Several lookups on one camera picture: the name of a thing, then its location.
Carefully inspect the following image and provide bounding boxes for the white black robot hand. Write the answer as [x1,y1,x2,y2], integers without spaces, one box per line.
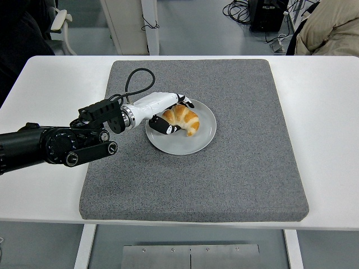
[129,91,195,136]

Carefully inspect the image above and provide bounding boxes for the golden croissant bread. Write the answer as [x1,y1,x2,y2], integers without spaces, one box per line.
[162,104,200,137]

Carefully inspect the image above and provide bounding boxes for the pale grey round plate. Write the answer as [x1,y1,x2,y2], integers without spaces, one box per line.
[145,97,218,156]

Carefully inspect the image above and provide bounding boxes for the grey metal plate with screws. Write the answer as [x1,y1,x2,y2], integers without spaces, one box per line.
[122,244,261,269]

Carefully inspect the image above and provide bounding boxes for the white cabinet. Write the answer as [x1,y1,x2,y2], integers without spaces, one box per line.
[100,0,149,56]

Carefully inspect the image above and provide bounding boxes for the grey speckled foam mat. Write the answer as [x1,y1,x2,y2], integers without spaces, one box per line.
[79,59,310,224]

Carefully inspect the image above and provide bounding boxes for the white power adapter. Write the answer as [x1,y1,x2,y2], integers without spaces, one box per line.
[269,33,287,53]

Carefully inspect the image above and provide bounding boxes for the black computer case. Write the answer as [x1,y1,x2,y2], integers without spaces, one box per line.
[248,0,289,33]

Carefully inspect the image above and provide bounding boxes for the black cloth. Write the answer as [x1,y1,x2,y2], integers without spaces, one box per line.
[0,0,56,109]

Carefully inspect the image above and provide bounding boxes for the black chair under jacket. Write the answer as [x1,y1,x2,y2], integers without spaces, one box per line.
[285,26,303,56]

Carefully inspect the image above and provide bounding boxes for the white table leg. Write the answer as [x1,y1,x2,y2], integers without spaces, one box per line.
[283,229,305,269]
[73,224,96,269]

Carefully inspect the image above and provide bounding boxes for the beige padded jacket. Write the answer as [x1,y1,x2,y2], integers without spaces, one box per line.
[294,0,359,57]

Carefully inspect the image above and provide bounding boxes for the white desk post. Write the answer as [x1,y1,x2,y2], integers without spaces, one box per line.
[140,0,160,56]

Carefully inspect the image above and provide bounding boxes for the black cable on post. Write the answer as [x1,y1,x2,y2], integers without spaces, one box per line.
[141,13,160,31]

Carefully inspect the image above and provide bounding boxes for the tangled black floor cables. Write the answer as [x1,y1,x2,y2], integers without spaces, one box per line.
[222,0,253,26]

